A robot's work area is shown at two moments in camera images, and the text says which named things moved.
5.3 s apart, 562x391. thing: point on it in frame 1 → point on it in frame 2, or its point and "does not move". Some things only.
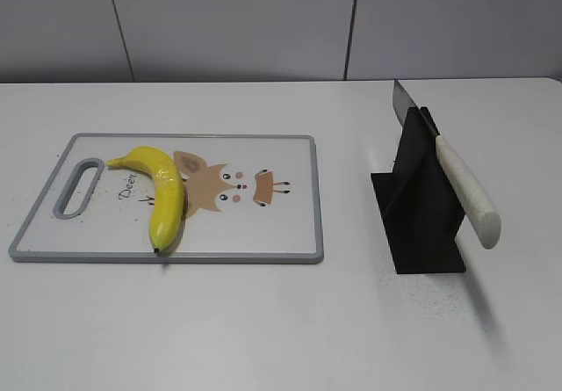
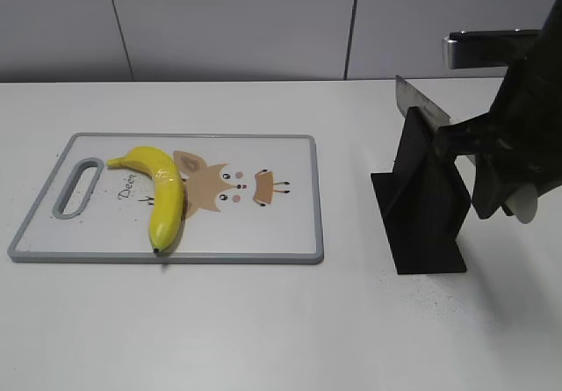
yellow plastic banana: [168, 189] does not move
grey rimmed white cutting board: [247, 199] does not move
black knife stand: [420, 202] does not move
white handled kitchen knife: [468, 195] → [409, 98]
